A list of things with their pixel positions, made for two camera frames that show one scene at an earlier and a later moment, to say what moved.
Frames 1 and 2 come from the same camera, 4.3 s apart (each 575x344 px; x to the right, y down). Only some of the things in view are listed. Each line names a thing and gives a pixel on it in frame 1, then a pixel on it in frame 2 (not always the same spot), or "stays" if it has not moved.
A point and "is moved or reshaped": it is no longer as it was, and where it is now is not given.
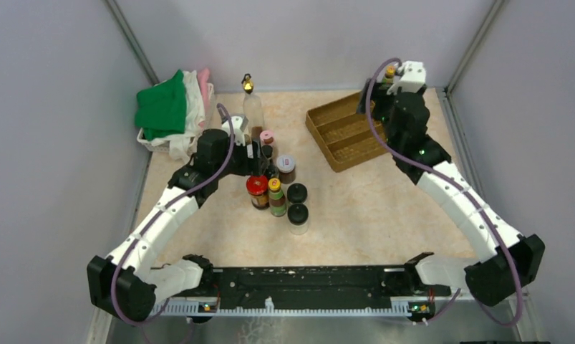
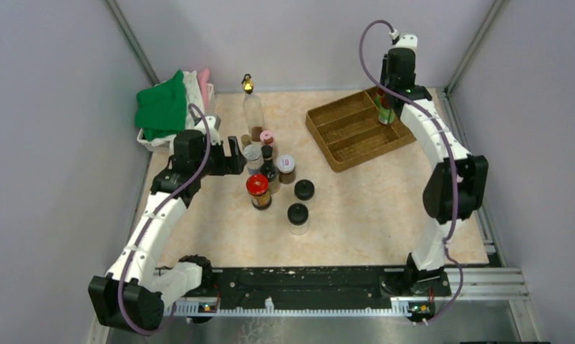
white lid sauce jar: x=286 y=165 stays
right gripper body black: x=389 y=130 → x=384 y=79
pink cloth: x=203 y=77 stays
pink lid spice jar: x=267 y=137 stays
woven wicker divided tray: x=345 y=136 stays
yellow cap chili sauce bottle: x=276 y=198 is moved or reshaped
